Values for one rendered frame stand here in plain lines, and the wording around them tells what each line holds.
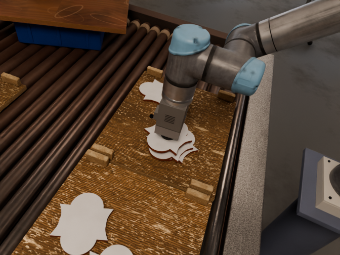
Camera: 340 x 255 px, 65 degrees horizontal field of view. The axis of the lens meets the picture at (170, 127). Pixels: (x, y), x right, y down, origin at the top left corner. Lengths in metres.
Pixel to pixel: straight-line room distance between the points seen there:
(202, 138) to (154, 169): 0.19
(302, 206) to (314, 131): 1.80
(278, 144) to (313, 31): 1.76
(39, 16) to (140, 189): 0.70
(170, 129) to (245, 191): 0.27
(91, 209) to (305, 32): 0.58
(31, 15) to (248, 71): 0.80
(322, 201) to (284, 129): 1.65
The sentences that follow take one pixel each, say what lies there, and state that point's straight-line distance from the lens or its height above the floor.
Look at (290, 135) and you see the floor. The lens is 2.47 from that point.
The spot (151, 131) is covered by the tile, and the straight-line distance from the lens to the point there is 0.73.
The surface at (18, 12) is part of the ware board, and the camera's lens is 1.12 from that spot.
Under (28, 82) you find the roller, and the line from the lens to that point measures 1.00.
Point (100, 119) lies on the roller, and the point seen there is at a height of 0.92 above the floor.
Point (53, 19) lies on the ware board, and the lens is 1.07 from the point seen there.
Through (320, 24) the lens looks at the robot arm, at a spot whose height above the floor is 1.33.
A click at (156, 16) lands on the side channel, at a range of 1.36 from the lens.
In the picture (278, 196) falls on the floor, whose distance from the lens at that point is 2.02.
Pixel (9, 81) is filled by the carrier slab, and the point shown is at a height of 0.95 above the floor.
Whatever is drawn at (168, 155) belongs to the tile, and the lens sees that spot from 0.72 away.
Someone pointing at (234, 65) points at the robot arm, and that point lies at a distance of 0.53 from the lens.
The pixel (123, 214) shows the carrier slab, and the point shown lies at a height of 0.94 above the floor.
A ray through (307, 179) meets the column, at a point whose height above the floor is 0.87.
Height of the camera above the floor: 1.52
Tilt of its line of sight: 47 degrees down
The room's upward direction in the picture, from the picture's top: 13 degrees clockwise
